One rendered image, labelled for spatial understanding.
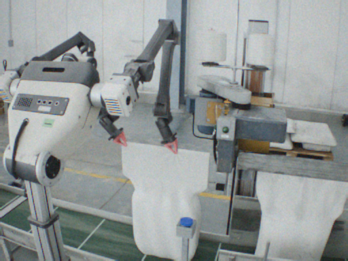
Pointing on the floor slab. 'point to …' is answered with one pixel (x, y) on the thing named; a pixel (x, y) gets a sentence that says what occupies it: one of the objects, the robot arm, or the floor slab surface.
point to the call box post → (185, 249)
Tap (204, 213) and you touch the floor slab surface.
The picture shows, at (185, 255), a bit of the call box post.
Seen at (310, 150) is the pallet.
